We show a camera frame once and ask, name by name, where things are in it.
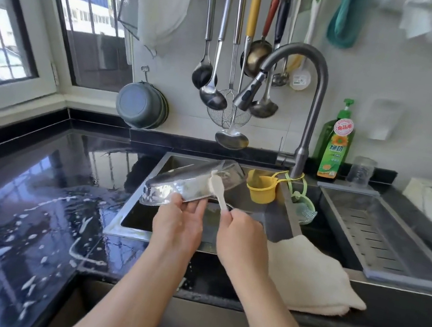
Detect person's left hand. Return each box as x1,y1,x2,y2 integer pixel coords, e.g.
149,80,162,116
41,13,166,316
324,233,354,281
147,190,210,266

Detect person's right hand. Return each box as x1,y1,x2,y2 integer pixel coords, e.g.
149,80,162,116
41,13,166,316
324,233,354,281
209,206,276,285

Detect white cleaning brush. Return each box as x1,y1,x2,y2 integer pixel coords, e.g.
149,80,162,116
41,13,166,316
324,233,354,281
204,169,239,214

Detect clear glass container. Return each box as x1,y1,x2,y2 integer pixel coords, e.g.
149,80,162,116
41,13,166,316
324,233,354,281
138,146,250,221

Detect person's left forearm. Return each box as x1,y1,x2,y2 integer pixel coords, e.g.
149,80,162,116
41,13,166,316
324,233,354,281
63,229,203,327

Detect person's right forearm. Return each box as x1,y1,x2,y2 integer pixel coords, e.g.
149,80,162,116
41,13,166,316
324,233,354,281
214,264,349,327

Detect yellow plastic strainer cup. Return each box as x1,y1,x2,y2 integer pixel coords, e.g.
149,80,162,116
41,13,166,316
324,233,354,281
243,165,306,211

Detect stainless steel sink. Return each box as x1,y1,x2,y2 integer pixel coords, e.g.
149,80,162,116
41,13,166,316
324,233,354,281
102,143,366,276

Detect green sponge holder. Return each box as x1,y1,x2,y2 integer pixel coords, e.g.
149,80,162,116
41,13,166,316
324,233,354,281
281,177,323,228

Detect cream towel cloth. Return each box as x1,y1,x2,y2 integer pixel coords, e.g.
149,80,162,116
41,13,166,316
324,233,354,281
257,229,376,323

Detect steel serving spoon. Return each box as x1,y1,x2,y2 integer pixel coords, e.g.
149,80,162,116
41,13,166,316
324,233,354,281
197,0,245,112

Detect grey colander bowls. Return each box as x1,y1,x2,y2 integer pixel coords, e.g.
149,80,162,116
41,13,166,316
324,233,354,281
111,62,176,134

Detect green dish soap bottle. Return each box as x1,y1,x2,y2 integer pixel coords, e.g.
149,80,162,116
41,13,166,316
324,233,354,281
311,95,361,186

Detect steel ladle with dark bowl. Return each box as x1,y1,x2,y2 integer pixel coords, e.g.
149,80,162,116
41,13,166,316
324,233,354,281
190,0,230,93

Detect grey curved kitchen faucet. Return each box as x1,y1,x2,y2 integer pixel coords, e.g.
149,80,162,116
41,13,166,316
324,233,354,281
221,34,335,182

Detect clear drinking glass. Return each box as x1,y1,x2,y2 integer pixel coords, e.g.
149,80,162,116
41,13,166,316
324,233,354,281
345,154,378,191

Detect steel drain tray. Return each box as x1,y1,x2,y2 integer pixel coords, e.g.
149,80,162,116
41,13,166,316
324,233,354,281
303,181,432,291

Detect small steel ladle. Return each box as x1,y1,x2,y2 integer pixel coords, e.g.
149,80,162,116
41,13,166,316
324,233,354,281
271,0,304,90

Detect white hanging cloth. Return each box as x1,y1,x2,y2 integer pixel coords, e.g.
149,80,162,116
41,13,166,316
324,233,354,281
125,0,196,62

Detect teal hanging cloth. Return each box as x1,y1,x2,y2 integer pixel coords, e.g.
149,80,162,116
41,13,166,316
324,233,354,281
325,0,376,54

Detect window with metal bars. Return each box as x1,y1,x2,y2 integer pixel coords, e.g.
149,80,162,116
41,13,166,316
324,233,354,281
0,0,146,163

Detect yellow handled steel ladle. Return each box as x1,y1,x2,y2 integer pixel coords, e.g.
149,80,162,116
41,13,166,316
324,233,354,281
213,0,272,153

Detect wire skimmer strainer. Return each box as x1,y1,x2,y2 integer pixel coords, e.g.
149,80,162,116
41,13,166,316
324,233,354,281
205,0,270,131

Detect black handled steel ladle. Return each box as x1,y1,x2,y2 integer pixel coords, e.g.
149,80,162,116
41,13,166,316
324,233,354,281
248,0,296,121

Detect red handled brass ladle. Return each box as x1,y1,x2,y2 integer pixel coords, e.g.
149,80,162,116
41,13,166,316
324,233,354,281
243,0,282,81

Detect white wall holder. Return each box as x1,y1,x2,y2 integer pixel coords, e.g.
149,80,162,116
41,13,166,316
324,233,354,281
364,96,405,144

